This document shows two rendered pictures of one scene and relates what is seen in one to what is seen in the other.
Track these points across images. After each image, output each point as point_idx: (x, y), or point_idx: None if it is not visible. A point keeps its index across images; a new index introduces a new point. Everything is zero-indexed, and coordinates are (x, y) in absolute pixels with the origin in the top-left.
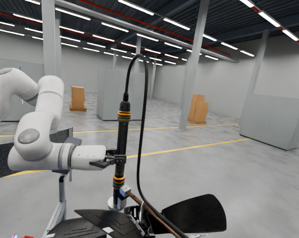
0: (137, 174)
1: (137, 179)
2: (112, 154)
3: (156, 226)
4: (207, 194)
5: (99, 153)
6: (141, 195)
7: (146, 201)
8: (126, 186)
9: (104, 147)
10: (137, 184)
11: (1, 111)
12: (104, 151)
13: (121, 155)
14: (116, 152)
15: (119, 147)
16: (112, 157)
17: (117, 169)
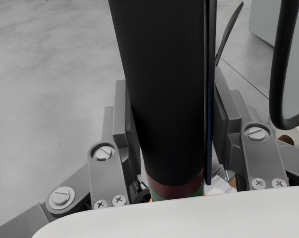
0: (285, 77)
1: (282, 96)
2: (127, 181)
3: (204, 181)
4: (242, 8)
5: (285, 233)
6: (290, 123)
7: None
8: (205, 191)
9: (99, 214)
10: (280, 114)
11: None
12: (217, 198)
13: (226, 84)
14: (133, 138)
15: (202, 48)
16: (273, 133)
17: (201, 186)
